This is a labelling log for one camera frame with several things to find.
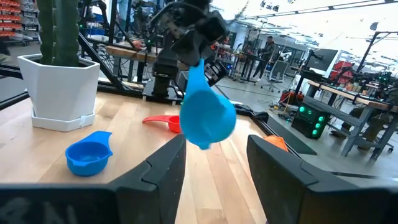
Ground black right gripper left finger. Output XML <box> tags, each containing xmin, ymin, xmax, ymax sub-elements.
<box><xmin>0</xmin><ymin>134</ymin><xmax>187</xmax><ymax>224</ymax></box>

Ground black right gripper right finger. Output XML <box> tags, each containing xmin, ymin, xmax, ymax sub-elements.
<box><xmin>247</xmin><ymin>134</ymin><xmax>398</xmax><ymax>224</ymax></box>

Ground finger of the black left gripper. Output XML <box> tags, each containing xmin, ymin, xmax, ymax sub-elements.
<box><xmin>170</xmin><ymin>29</ymin><xmax>213</xmax><ymax>68</ymax></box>
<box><xmin>203</xmin><ymin>57</ymin><xmax>229</xmax><ymax>87</ymax></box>

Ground blue nested measuring cups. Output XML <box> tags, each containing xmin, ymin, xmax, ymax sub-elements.
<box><xmin>179</xmin><ymin>58</ymin><xmax>237</xmax><ymax>151</ymax></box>

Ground orange measuring cup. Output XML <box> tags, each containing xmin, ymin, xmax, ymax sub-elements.
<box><xmin>263</xmin><ymin>134</ymin><xmax>289</xmax><ymax>152</ymax></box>

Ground small blue measuring cup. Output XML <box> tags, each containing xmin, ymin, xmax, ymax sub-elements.
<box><xmin>65</xmin><ymin>130</ymin><xmax>114</xmax><ymax>177</ymax></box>

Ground red measuring cup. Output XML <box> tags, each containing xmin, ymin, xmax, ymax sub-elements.
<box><xmin>142</xmin><ymin>114</ymin><xmax>182</xmax><ymax>134</ymax></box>

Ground person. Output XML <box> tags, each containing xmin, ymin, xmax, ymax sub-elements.
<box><xmin>252</xmin><ymin>35</ymin><xmax>276</xmax><ymax>82</ymax></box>

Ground grey office chair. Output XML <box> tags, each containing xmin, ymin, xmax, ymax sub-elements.
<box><xmin>260</xmin><ymin>60</ymin><xmax>289</xmax><ymax>93</ymax></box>

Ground black computer with green lights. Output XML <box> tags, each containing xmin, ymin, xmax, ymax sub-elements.
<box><xmin>291</xmin><ymin>102</ymin><xmax>331</xmax><ymax>140</ymax></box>

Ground black computer monitor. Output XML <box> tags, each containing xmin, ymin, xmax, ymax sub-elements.
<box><xmin>306</xmin><ymin>48</ymin><xmax>339</xmax><ymax>74</ymax></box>

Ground wooden workbench with grey legs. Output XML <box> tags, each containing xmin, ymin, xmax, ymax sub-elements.
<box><xmin>303</xmin><ymin>80</ymin><xmax>398</xmax><ymax>161</ymax></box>

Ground red storage bins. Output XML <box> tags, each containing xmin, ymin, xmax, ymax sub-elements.
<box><xmin>329</xmin><ymin>60</ymin><xmax>354</xmax><ymax>82</ymax></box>

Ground green cactus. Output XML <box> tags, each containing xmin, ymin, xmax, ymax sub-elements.
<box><xmin>36</xmin><ymin>0</ymin><xmax>80</xmax><ymax>68</ymax></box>

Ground white hexagonal plant pot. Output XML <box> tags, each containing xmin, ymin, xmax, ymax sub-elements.
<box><xmin>17</xmin><ymin>53</ymin><xmax>101</xmax><ymax>133</ymax></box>

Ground shelf with red bins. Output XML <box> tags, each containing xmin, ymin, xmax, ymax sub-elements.
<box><xmin>0</xmin><ymin>0</ymin><xmax>40</xmax><ymax>39</ymax></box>

